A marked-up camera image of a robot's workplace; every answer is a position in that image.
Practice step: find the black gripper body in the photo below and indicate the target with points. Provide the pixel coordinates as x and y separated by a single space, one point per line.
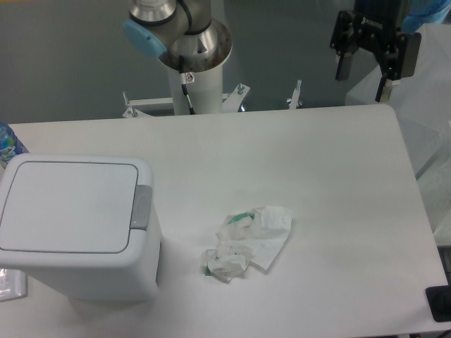
376 23

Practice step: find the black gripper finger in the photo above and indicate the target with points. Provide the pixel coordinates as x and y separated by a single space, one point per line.
396 61
343 42

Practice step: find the white push-top trash can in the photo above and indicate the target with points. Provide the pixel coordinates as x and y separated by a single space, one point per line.
84 225

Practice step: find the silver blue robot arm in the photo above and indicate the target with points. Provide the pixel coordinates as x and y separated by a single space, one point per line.
184 36

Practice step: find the blue plastic bag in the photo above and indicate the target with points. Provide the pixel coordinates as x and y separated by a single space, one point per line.
425 12

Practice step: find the metal table clamp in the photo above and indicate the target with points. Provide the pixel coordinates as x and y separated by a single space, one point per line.
294 101

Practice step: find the crumpled white tissue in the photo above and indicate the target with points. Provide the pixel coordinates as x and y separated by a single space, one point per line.
264 229

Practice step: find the black device at edge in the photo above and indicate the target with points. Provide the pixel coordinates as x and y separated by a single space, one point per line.
439 302

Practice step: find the crumpled green white wrapper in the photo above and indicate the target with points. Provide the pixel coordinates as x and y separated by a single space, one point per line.
226 262

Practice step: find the blue plastic water bottle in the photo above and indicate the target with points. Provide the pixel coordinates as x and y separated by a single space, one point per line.
11 146

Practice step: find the clear plastic packet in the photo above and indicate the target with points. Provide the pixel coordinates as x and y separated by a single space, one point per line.
13 285

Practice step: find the white mounting bracket frame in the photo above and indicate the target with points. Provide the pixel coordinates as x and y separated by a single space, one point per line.
232 102

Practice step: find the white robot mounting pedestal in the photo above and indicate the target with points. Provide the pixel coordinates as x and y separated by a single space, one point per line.
205 90

